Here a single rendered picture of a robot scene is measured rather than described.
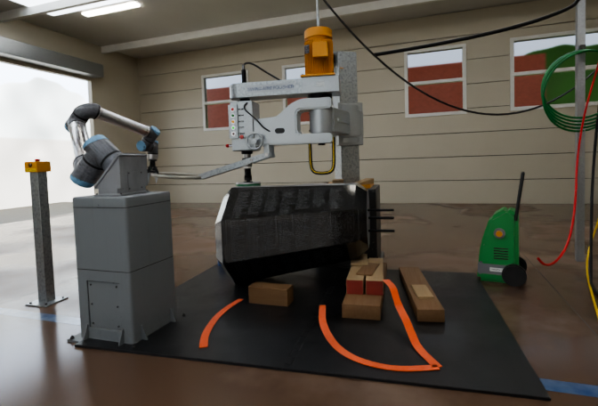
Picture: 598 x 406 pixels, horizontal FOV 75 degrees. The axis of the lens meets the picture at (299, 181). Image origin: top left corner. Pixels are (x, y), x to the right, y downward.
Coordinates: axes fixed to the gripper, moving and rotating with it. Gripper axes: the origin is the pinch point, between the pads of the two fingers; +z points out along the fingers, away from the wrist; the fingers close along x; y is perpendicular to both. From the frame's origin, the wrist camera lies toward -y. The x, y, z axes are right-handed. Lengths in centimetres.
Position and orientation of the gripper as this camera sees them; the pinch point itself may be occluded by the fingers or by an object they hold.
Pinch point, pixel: (152, 182)
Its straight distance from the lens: 371.4
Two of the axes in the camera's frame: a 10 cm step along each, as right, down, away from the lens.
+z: -0.5, 10.0, 0.9
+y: 3.5, 1.0, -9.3
